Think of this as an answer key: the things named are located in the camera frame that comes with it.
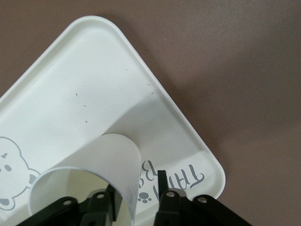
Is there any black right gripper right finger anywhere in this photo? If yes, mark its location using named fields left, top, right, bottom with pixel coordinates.
left=154, top=169, right=262, bottom=226

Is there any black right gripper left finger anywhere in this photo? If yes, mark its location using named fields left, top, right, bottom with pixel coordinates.
left=16, top=184, right=125, bottom=226

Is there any white IKEA cup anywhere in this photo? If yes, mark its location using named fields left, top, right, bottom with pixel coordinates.
left=27, top=133, right=142, bottom=226

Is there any white tray with bear print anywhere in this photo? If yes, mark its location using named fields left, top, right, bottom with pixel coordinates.
left=0, top=15, right=227, bottom=226

